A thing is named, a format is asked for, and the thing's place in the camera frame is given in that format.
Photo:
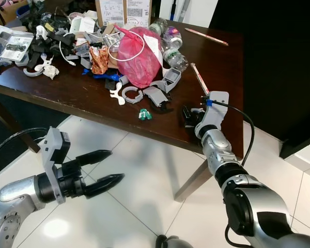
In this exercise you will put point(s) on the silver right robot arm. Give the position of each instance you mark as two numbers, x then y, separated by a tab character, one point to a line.
258	206

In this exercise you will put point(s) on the plastic bottle with purple label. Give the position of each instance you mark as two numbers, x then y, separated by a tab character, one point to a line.
172	37

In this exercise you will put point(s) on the grey robot leg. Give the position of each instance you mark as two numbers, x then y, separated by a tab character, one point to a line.
173	242

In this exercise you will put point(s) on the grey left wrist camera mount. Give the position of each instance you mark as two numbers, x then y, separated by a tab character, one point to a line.
52	147

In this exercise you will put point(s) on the clear plastic blister package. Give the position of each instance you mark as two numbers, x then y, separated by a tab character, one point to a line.
14	46

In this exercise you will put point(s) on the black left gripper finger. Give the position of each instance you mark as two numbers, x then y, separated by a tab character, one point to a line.
103	184
95	156

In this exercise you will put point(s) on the white plastic printed piece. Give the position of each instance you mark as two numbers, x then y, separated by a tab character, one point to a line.
117	94

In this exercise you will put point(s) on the white paper slip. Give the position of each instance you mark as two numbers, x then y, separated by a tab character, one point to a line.
155	49

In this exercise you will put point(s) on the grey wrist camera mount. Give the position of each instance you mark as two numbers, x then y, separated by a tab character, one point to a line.
52	147
216	111

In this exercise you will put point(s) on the small green toy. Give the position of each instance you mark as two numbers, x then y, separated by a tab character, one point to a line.
144	114

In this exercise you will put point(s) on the grey hooked plastic part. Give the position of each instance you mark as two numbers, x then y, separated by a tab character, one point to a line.
1	66

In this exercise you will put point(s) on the pink pencil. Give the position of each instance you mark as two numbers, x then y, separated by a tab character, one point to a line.
206	36

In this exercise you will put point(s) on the clear crushed plastic bottle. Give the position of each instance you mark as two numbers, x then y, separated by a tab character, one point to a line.
175	59

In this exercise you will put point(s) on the orange snack wrapper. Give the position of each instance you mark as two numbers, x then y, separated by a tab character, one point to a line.
99	59

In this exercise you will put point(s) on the grey curved clamp part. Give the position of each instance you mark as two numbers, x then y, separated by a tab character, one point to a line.
33	72

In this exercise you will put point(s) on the grey bracket with black claws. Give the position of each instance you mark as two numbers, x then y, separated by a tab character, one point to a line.
156	97

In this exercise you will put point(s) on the white crumpled paper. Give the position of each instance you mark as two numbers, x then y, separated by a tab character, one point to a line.
50	70

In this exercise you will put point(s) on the dark brown wooden table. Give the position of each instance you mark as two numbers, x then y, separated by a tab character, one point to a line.
217	72

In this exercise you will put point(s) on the pink plastic bag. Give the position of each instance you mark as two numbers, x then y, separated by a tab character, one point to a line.
137	59

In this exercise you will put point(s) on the grey plastic frame part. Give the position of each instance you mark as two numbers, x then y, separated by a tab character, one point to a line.
170	80

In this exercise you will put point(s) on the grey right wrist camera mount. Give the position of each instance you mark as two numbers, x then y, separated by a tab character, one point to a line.
216	111

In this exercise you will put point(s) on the cardboard box with white labels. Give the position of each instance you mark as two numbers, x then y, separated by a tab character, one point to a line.
124	11

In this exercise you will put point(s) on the pink white striped stick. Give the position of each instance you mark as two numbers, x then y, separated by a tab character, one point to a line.
199	78

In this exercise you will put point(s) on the blue plastic part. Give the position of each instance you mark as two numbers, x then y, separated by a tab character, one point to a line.
106	76

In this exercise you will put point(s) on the open cardboard box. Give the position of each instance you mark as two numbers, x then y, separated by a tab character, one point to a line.
2	14

